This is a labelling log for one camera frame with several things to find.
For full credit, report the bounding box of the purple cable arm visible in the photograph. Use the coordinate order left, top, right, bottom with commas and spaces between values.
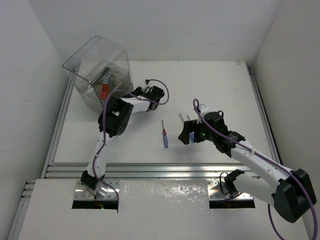
191, 98, 318, 240
91, 78, 170, 203

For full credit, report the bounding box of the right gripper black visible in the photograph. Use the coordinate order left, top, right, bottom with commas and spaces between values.
178, 118, 217, 144

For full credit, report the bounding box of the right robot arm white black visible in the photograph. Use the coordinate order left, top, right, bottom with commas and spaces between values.
178, 111, 317, 223

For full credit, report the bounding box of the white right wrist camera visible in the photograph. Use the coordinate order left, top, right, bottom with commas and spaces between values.
199, 104, 210, 115

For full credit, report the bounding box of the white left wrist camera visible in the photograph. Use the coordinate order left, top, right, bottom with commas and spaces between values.
142, 85, 153, 94

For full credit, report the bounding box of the red handled adjustable wrench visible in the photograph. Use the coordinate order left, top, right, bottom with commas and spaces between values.
99, 74, 110, 101

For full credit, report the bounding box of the black handled adjustable wrench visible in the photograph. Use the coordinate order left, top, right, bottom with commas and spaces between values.
97, 67, 113, 84

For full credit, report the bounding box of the aluminium frame rail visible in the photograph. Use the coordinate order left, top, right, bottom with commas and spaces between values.
9, 61, 277, 240

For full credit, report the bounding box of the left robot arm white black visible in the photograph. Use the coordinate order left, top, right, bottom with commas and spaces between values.
80, 84, 165, 193

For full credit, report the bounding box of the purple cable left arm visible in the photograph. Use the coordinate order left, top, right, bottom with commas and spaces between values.
91, 78, 170, 203

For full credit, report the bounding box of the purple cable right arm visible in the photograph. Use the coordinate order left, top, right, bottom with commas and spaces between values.
191, 98, 318, 240

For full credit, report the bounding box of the clear stacked plastic container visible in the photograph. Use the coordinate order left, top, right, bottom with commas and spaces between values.
61, 35, 134, 113

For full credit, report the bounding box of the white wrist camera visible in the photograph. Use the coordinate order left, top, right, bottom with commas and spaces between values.
199, 104, 210, 115
142, 85, 153, 94

